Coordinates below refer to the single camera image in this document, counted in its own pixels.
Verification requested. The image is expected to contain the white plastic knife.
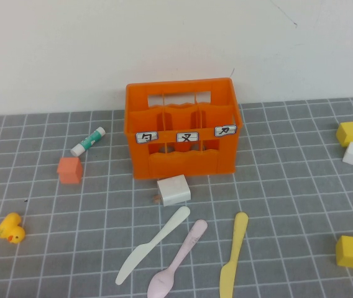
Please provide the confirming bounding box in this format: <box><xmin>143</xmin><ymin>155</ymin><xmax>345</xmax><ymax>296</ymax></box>
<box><xmin>115</xmin><ymin>205</ymin><xmax>191</xmax><ymax>286</ymax></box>

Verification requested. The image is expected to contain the pink plastic spoon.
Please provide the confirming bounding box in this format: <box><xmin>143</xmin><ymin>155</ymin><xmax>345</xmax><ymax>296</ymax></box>
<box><xmin>147</xmin><ymin>219</ymin><xmax>209</xmax><ymax>298</ymax></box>

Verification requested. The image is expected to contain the orange plastic cutlery holder crate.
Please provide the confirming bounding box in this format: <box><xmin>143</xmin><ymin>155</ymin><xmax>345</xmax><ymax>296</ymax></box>
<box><xmin>124</xmin><ymin>76</ymin><xmax>244</xmax><ymax>181</ymax></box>

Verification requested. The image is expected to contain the white charger plug adapter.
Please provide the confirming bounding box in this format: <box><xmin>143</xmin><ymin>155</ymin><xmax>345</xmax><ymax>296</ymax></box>
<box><xmin>152</xmin><ymin>174</ymin><xmax>192</xmax><ymax>208</ymax></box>

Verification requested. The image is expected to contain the green white glue stick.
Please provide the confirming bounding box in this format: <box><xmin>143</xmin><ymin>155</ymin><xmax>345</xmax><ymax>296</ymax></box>
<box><xmin>70</xmin><ymin>126</ymin><xmax>107</xmax><ymax>157</ymax></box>

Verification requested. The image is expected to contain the orange foam cube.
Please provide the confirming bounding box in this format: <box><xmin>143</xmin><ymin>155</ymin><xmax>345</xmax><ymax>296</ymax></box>
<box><xmin>56</xmin><ymin>156</ymin><xmax>83</xmax><ymax>186</ymax></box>

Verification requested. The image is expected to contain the yellow plastic knife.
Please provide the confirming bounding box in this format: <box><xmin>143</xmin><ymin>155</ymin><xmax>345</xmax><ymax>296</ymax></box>
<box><xmin>219</xmin><ymin>212</ymin><xmax>250</xmax><ymax>298</ymax></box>

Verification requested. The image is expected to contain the yellow foam cube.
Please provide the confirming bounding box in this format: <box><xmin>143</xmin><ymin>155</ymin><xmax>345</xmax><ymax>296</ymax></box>
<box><xmin>335</xmin><ymin>235</ymin><xmax>353</xmax><ymax>269</ymax></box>
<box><xmin>336</xmin><ymin>121</ymin><xmax>353</xmax><ymax>148</ymax></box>

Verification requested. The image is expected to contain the yellow rubber duck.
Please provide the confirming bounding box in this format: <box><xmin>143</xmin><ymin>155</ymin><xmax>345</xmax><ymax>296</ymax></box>
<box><xmin>0</xmin><ymin>212</ymin><xmax>27</xmax><ymax>245</ymax></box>

